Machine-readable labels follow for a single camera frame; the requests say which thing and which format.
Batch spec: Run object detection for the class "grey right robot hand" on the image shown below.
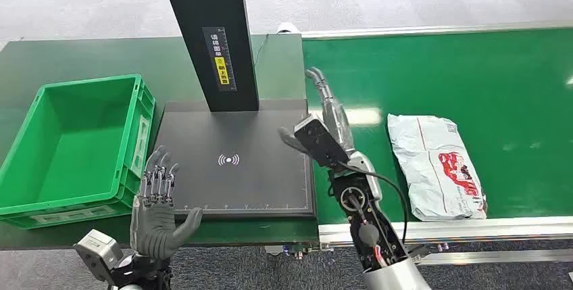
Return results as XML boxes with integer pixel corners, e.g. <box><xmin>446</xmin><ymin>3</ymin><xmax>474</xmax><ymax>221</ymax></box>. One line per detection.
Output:
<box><xmin>276</xmin><ymin>67</ymin><xmax>356</xmax><ymax>155</ymax></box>

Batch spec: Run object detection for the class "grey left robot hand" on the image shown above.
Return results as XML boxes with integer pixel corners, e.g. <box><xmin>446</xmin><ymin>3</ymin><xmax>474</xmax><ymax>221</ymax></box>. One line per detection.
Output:
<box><xmin>130</xmin><ymin>145</ymin><xmax>203</xmax><ymax>261</ymax></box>

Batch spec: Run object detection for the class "white red printed package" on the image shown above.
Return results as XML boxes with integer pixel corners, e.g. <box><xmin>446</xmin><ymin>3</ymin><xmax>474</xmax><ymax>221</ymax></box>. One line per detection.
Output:
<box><xmin>387</xmin><ymin>114</ymin><xmax>488</xmax><ymax>222</ymax></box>

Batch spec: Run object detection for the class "black inbound scanner machine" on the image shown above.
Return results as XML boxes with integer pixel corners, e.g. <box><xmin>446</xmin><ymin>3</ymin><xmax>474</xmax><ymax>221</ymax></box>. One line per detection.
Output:
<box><xmin>152</xmin><ymin>0</ymin><xmax>317</xmax><ymax>221</ymax></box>

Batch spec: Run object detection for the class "green conveyor belt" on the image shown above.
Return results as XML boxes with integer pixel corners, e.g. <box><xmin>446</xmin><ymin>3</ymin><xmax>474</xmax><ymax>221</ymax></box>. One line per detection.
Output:
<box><xmin>301</xmin><ymin>20</ymin><xmax>573</xmax><ymax>266</ymax></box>

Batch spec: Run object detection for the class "green plastic crate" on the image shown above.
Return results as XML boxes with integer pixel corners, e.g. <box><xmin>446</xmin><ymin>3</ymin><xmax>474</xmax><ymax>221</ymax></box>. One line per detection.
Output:
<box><xmin>0</xmin><ymin>74</ymin><xmax>156</xmax><ymax>230</ymax></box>

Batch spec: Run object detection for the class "black yellow ruler label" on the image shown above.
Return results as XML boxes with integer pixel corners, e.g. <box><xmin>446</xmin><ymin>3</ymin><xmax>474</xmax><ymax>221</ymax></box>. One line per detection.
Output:
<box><xmin>202</xmin><ymin>26</ymin><xmax>238</xmax><ymax>92</ymax></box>

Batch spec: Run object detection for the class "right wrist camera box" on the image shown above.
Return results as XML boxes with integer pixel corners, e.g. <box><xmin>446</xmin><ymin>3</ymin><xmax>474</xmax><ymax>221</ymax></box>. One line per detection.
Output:
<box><xmin>293</xmin><ymin>115</ymin><xmax>351</xmax><ymax>169</ymax></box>

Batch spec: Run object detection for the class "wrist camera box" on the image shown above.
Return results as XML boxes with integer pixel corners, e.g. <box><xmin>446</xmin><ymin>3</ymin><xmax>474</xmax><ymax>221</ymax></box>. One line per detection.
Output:
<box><xmin>293</xmin><ymin>115</ymin><xmax>351</xmax><ymax>169</ymax></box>
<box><xmin>74</xmin><ymin>229</ymin><xmax>124</xmax><ymax>283</ymax></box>

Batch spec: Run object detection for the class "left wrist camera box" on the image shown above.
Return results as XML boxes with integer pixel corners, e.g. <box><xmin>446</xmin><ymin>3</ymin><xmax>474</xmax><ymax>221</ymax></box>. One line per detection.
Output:
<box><xmin>74</xmin><ymin>229</ymin><xmax>124</xmax><ymax>283</ymax></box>

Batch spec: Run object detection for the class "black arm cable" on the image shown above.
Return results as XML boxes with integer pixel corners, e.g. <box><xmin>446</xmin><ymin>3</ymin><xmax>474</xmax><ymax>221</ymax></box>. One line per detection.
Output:
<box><xmin>338</xmin><ymin>161</ymin><xmax>410</xmax><ymax>246</ymax></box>

